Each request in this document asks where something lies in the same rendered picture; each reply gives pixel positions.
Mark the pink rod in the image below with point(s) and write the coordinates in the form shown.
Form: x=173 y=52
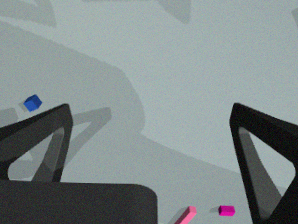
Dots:
x=188 y=214

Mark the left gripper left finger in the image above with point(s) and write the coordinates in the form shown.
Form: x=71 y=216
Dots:
x=18 y=138

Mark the small blue block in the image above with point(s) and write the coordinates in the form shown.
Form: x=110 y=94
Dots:
x=32 y=103

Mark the short magenta rod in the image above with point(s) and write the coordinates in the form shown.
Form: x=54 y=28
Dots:
x=226 y=210

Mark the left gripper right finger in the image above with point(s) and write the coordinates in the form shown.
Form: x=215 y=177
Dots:
x=262 y=195

